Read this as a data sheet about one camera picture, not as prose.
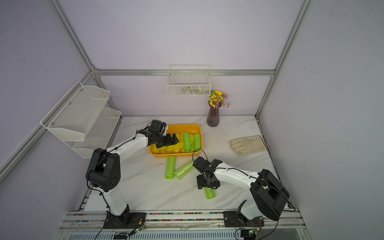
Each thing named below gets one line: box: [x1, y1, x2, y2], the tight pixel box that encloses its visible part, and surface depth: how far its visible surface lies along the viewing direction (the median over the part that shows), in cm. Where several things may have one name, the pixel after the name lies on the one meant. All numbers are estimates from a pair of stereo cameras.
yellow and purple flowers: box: [207, 90, 231, 109], surface depth 100 cm
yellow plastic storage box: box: [149, 124, 204, 158], surface depth 98 cm
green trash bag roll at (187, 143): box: [183, 132, 192, 153], surface depth 96 cm
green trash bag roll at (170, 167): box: [165, 156, 176, 180], surface depth 92 cm
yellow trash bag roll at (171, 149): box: [150, 143, 182, 154], surface depth 97 cm
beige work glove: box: [228, 135, 268, 155], surface depth 104 cm
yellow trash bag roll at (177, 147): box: [173, 133, 184, 153], surface depth 98 cm
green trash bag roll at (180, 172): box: [174, 161, 195, 180], surface depth 90 cm
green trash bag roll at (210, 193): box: [204, 187, 216, 200], surface depth 81 cm
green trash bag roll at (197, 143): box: [193, 133, 202, 152], surface depth 100 cm
